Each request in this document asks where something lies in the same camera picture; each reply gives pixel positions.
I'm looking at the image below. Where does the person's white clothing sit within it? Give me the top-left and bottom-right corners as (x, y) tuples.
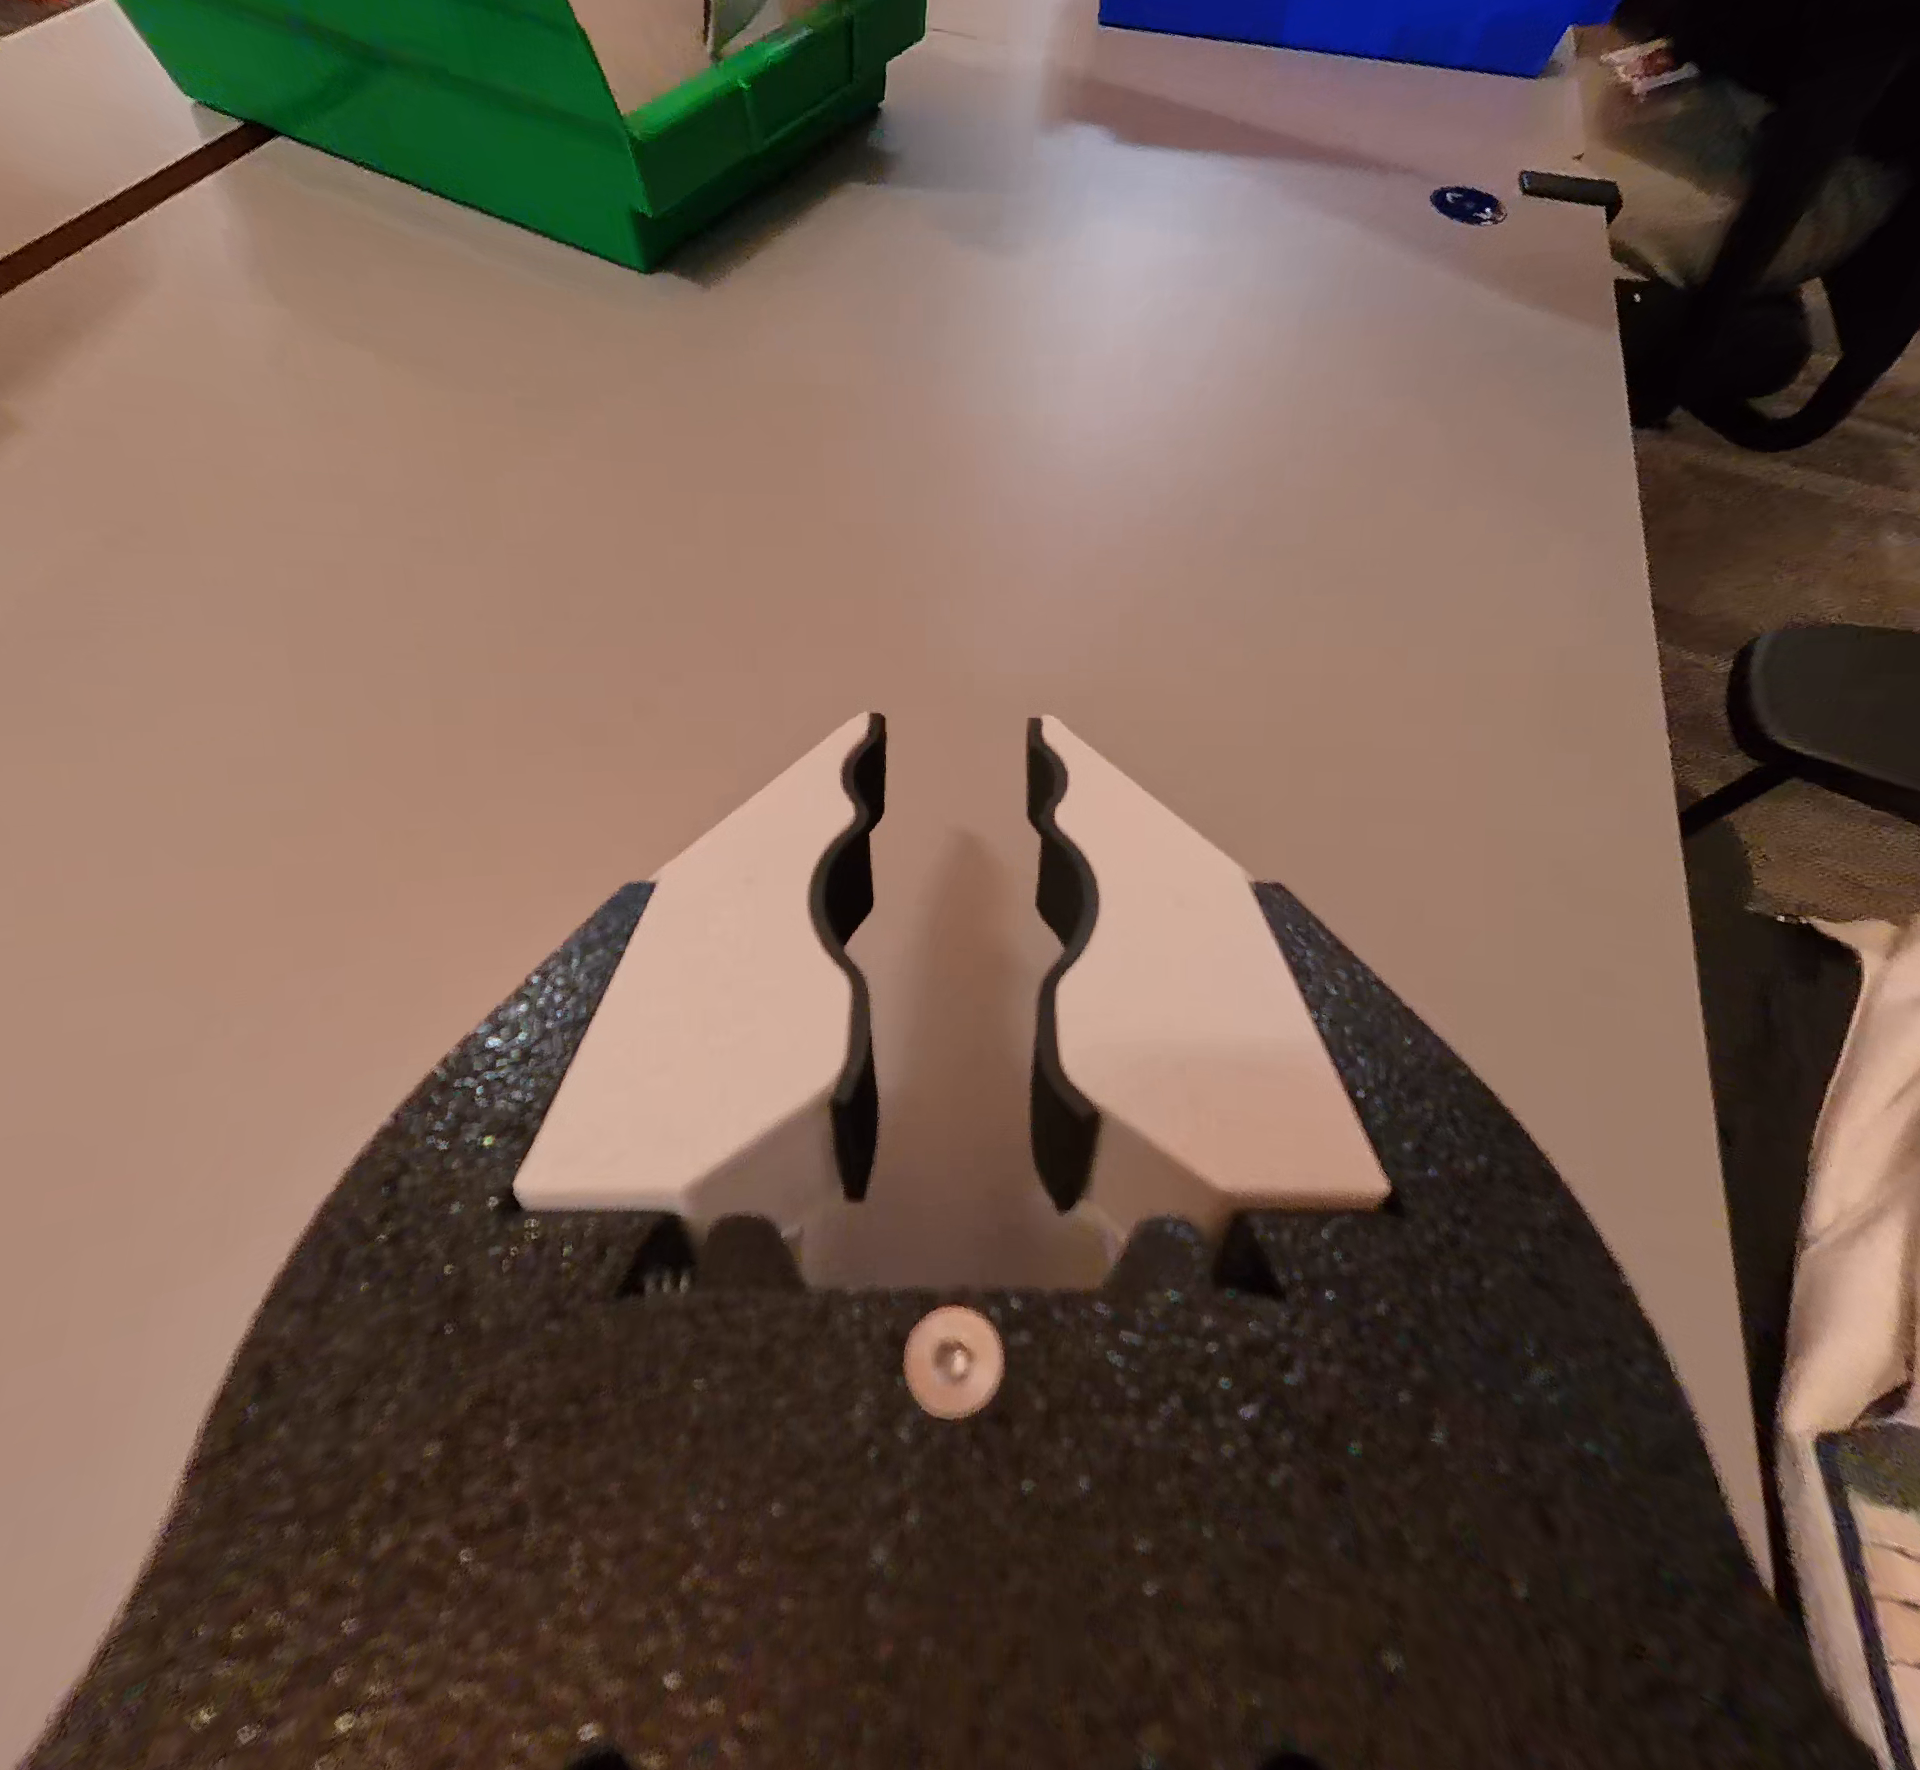
(1773, 911), (1920, 1770)

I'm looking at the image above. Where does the grey desk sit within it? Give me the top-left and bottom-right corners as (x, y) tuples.
(0, 0), (1780, 1770)

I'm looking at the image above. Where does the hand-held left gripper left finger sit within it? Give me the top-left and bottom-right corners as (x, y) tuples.
(514, 711), (890, 1223)

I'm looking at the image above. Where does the green plastic bin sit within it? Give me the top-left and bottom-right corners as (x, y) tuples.
(6, 0), (930, 275)

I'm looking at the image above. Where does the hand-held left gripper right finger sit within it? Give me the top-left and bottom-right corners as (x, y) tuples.
(1025, 714), (1390, 1223)

